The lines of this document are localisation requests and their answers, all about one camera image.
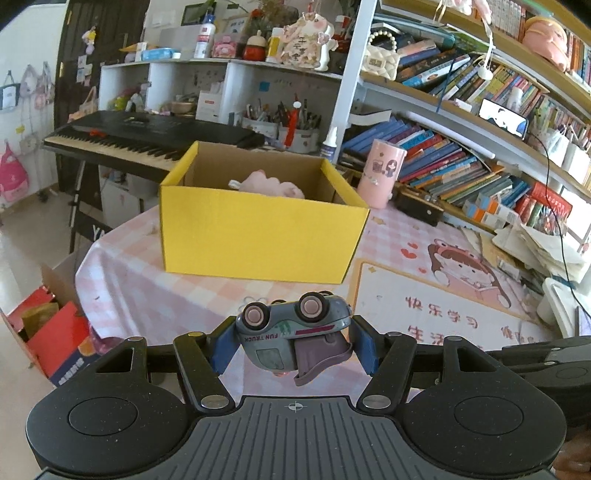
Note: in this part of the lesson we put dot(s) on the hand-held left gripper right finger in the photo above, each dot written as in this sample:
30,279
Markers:
365,346

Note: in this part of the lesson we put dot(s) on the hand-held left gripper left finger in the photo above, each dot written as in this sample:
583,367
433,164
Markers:
222,346

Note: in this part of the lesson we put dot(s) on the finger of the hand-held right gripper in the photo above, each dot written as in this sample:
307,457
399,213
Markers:
554,346

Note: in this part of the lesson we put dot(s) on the grey toy car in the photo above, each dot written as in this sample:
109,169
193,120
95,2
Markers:
286,332

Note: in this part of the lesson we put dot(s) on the yellow cardboard box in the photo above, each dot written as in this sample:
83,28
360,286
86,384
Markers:
258,235

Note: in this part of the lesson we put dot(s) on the pink plush toy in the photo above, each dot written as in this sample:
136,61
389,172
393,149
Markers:
272,187

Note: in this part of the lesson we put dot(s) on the pink checked tablecloth desktop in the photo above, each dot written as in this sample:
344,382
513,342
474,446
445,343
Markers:
138,290

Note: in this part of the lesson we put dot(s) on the white storage bin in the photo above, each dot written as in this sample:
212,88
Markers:
561,304

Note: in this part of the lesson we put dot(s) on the cartoon girl desk mat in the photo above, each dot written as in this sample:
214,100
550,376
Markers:
415,295

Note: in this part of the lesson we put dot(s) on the stack of loose papers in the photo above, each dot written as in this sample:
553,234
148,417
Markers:
540,249

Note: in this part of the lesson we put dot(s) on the pink trash bag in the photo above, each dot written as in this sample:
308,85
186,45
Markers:
104,344

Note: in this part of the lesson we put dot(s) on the dark wooden case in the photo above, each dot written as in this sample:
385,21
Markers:
420,207

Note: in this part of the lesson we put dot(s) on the red gift box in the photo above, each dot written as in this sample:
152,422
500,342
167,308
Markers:
60,341

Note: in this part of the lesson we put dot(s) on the pink cartoon cylinder container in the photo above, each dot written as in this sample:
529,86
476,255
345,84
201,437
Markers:
381,177

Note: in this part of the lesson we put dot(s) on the black keyboard stand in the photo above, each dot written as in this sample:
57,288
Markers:
90,217

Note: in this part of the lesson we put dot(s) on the row of blue-spined books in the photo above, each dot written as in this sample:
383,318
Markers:
452,170

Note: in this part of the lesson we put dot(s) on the white spray bottle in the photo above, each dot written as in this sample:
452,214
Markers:
328,147

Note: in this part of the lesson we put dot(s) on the patterned pen holder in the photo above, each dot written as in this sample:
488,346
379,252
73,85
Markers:
300,141

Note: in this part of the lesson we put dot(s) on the white pen holder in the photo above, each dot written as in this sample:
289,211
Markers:
261,127

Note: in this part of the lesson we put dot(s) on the black electronic keyboard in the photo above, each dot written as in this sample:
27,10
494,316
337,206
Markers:
138,134

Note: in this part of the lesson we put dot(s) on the red pen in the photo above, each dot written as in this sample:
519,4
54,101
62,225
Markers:
293,124

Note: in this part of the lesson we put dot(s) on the smartphone with lit screen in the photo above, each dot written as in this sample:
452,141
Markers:
503,119

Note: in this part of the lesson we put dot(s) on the white box red label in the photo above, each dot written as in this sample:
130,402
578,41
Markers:
210,106

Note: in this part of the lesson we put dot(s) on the pink backpack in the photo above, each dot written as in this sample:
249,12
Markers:
11,175

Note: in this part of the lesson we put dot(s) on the row of colourful thin books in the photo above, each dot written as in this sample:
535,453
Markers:
508,78

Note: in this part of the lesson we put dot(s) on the white shelf unit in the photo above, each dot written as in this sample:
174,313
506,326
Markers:
175,78

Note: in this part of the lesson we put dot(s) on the white quilted handbag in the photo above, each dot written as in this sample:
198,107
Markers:
381,57

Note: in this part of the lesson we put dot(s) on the blue tissue pack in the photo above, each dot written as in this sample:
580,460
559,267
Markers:
160,54

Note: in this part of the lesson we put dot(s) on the pink tin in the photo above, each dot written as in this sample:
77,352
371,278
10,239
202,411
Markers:
225,47

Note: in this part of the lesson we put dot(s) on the red round doll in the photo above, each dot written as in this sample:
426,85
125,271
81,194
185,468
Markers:
255,46

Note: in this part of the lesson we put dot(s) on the yellow bottle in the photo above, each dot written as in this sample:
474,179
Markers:
274,46

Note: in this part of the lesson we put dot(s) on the large pink plush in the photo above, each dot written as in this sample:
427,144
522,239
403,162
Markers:
545,41

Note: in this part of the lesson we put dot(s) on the white bottle red label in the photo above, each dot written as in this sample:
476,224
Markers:
204,39

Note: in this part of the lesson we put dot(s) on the pig figurine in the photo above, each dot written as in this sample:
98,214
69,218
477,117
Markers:
307,41

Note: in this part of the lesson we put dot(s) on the pink tote bag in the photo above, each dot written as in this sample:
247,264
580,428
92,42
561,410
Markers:
39,87

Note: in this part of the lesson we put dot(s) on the dark wooden door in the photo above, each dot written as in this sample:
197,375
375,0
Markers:
69,55

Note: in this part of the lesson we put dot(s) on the dark-trim tote bag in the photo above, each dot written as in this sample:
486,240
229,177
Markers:
9,94

